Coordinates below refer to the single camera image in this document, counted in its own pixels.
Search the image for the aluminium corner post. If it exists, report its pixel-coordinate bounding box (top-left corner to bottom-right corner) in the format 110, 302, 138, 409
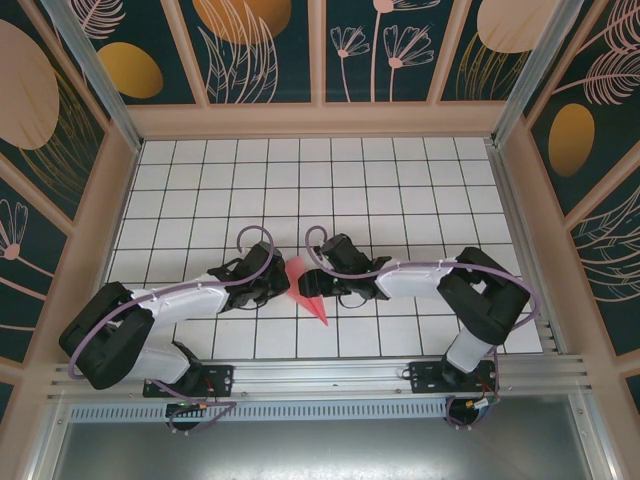
491, 0, 600, 149
38, 0, 146, 154

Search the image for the aluminium side rail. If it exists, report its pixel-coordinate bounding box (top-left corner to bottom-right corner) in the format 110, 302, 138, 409
485, 138, 571, 357

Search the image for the grey sheet metal panel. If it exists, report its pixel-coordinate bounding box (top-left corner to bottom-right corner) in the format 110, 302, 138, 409
49, 418, 594, 480

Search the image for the pink paper sheet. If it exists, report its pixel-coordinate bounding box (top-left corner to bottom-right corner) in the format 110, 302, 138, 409
285, 256, 329, 328

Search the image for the slotted grey cable duct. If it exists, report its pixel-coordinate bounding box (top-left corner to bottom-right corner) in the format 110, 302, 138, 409
69, 402, 450, 422

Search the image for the thin black camera cable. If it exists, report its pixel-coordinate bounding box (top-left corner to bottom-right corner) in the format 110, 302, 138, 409
337, 293, 377, 310

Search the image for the small controller circuit board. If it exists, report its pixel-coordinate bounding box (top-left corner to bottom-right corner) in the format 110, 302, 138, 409
462, 394, 503, 414
164, 398, 212, 419

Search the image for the aluminium frame leg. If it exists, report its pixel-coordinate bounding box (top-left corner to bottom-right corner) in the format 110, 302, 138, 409
27, 418, 71, 480
569, 394, 615, 480

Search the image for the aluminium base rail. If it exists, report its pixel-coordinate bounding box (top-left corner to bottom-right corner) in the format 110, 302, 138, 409
47, 352, 599, 404

